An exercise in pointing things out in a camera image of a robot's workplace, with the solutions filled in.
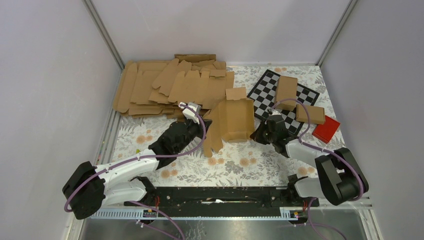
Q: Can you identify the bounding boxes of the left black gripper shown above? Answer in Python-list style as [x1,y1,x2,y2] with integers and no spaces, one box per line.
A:
[175,115,213,154]

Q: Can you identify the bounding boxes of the brown cardboard box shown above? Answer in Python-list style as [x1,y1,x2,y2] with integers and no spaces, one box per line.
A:
[203,87,255,158]

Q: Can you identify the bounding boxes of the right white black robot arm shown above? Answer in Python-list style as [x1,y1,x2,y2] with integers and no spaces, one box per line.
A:
[250,114,370,206]

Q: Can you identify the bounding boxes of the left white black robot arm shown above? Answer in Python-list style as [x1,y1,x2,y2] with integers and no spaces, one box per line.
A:
[62,119,213,220]

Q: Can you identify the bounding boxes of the folded cardboard box upright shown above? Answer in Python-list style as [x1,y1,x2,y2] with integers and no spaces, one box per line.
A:
[274,75,298,111]

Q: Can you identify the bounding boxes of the folded cardboard box flat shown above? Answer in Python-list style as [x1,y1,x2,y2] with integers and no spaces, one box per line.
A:
[295,104,326,125]

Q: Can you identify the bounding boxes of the red box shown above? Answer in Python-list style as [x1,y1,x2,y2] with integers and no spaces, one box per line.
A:
[312,115,341,144]

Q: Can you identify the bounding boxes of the black white checkerboard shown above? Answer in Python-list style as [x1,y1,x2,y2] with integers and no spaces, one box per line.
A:
[247,69,320,135]

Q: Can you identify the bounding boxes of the floral table mat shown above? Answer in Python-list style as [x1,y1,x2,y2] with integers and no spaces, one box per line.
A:
[96,66,345,187]

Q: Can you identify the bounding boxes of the stack of flat cardboard blanks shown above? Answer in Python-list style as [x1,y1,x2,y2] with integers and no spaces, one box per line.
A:
[112,54,235,118]

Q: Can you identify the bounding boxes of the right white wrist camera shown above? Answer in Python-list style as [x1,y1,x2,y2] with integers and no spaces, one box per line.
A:
[270,110,282,116]

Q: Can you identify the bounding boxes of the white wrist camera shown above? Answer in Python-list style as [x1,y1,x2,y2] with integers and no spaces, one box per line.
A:
[270,110,282,116]
[178,102,202,125]

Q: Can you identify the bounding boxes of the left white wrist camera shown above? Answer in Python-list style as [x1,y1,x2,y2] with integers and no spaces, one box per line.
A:
[178,102,202,125]

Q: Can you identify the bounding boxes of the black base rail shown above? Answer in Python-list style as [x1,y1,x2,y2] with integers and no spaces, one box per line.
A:
[140,186,311,213]

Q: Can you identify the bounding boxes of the grey cable duct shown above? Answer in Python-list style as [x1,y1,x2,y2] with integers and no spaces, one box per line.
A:
[91,205,298,221]

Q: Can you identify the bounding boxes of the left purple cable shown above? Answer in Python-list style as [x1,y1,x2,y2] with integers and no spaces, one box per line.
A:
[63,103,208,240]

